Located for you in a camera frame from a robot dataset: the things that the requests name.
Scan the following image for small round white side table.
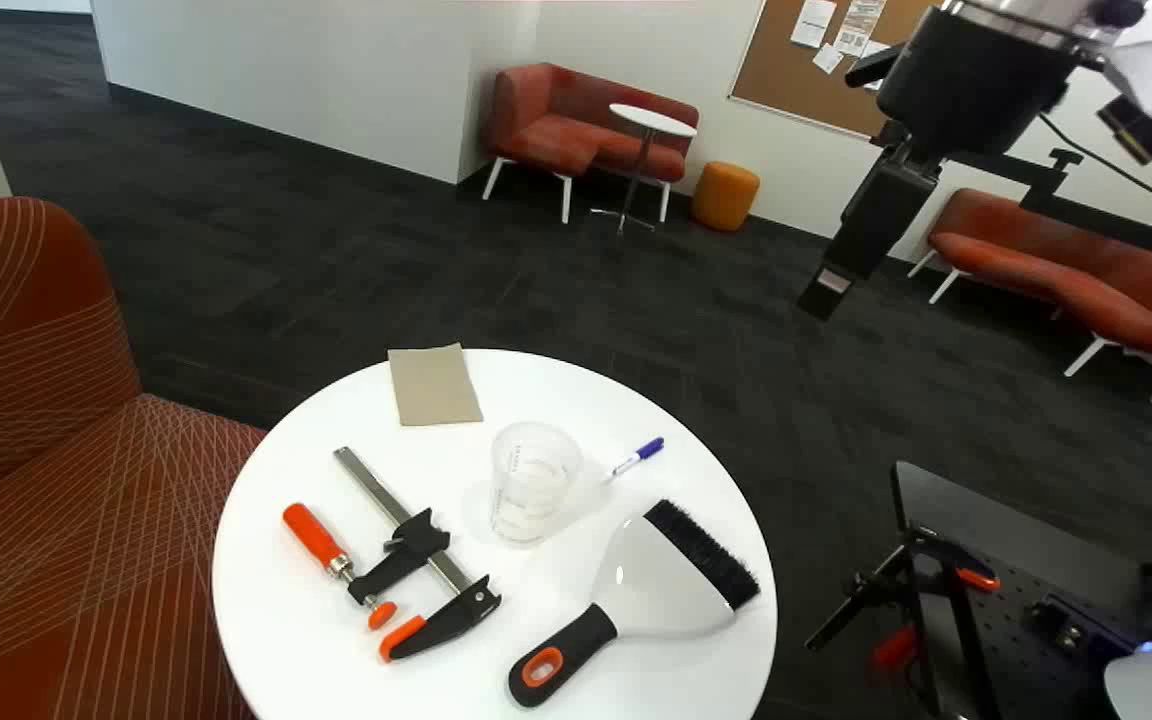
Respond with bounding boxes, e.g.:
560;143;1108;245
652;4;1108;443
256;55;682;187
589;100;699;245

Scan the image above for brown cardboard piece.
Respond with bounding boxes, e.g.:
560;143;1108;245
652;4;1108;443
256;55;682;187
383;340;490;431

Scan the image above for thin black cable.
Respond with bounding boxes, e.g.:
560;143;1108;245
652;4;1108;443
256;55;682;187
1036;109;1152;232

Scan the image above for orange striped sofa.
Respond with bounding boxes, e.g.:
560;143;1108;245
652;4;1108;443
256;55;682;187
0;196;268;720

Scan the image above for red curved bench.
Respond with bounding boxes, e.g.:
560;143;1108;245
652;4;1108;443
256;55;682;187
906;184;1152;413

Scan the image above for white paper sheet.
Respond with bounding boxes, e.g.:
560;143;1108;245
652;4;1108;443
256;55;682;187
835;0;891;61
790;0;846;55

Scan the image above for cork notice board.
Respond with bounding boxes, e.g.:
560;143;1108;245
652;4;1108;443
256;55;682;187
728;0;946;143

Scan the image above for red lounge sofa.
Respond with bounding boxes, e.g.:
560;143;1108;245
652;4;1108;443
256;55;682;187
475;61;704;226

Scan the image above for clear plastic cup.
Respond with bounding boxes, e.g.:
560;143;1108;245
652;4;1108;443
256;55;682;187
490;419;591;546

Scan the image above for blue capped white marker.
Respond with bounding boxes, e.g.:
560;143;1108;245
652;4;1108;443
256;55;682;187
606;431;671;483

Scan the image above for orange handled bar clamp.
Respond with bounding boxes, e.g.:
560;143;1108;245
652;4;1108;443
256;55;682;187
281;443;503;665

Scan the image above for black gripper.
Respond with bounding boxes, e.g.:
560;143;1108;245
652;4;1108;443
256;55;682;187
795;134;946;323

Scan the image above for orange round pouf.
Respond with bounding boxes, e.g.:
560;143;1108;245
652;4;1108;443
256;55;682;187
687;155;763;235

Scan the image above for black clamp orange handle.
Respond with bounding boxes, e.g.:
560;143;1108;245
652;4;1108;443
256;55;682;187
865;604;1009;720
805;526;1009;654

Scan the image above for small white paper note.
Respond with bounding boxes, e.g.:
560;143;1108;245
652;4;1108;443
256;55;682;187
807;41;854;78

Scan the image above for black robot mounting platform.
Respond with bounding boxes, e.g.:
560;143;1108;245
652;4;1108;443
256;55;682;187
891;455;1152;720

